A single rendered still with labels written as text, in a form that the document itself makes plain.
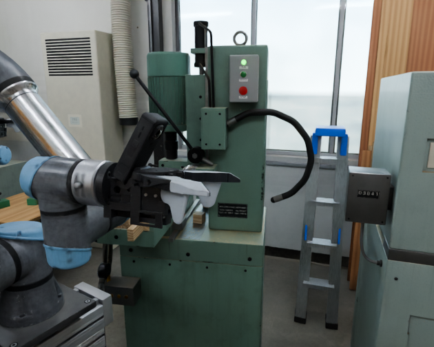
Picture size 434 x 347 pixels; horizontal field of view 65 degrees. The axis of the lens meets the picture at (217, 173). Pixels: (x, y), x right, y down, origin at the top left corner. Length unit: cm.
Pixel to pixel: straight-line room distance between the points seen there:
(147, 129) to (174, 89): 89
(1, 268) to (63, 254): 26
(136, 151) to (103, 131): 240
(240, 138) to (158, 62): 43
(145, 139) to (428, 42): 227
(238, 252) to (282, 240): 159
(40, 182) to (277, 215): 237
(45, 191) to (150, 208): 19
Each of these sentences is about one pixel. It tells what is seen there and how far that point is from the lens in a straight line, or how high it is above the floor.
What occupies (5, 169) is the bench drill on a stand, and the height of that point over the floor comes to 68.
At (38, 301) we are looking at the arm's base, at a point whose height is 87.
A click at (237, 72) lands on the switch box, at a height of 142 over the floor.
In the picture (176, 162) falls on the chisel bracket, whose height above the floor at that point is 107.
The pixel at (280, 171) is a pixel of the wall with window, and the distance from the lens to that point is 272.
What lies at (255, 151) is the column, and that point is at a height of 114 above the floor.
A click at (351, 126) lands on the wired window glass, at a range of 272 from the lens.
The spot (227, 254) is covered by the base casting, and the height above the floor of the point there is 75.
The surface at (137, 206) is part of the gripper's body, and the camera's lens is 52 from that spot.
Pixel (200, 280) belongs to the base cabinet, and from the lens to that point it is 142.
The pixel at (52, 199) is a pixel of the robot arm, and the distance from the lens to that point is 61.
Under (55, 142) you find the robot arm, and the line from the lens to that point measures 77.
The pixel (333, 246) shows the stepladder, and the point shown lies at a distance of 209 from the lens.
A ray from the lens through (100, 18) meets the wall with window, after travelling 327.
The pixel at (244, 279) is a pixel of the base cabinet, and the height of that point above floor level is 65.
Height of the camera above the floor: 136
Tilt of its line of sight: 14 degrees down
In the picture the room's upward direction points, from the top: straight up
